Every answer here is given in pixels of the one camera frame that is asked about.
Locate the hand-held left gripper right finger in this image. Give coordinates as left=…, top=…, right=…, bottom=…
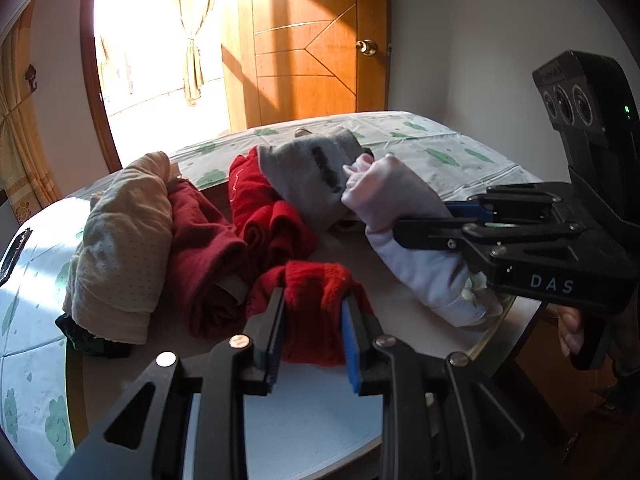
left=341, top=292, right=571, bottom=480

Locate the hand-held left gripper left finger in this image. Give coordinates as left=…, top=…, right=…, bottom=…
left=55, top=287, right=287, bottom=480

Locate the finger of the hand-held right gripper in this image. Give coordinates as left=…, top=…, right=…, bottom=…
left=445, top=182, right=559, bottom=224
left=392, top=216, right=587, bottom=262

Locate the pale pink underwear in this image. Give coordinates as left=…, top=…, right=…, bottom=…
left=341, top=152, right=503, bottom=328

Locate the red fuzzy underwear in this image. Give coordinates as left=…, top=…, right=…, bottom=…
left=245, top=260, right=383, bottom=367

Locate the shallow cardboard box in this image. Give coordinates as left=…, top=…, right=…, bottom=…
left=64, top=180, right=518, bottom=480

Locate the dark red underwear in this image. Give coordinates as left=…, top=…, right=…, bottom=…
left=167, top=177, right=251, bottom=339

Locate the red underwear with white squiggle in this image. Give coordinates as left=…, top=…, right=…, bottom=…
left=229, top=145, right=321, bottom=263

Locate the grey underwear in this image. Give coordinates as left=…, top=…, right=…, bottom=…
left=257, top=127, right=376, bottom=233

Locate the beige dotted underwear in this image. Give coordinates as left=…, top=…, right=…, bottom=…
left=62, top=151, right=176, bottom=346

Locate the green black striped underwear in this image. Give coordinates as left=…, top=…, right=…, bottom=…
left=55, top=312, right=133, bottom=359

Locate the person's right hand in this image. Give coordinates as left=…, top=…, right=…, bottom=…
left=556, top=305, right=585, bottom=359

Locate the orange wooden door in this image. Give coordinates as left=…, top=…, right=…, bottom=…
left=220, top=0, right=391, bottom=131

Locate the black smartphone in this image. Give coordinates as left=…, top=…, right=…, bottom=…
left=0, top=227, right=33, bottom=286

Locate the cream tied curtain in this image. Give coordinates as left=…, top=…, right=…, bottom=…
left=167, top=0, right=218, bottom=107

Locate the yellow patterned curtain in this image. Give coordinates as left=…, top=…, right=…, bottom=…
left=0, top=0, right=61, bottom=211

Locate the brown arched doorway frame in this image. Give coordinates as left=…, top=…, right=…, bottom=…
left=79, top=0, right=123, bottom=173

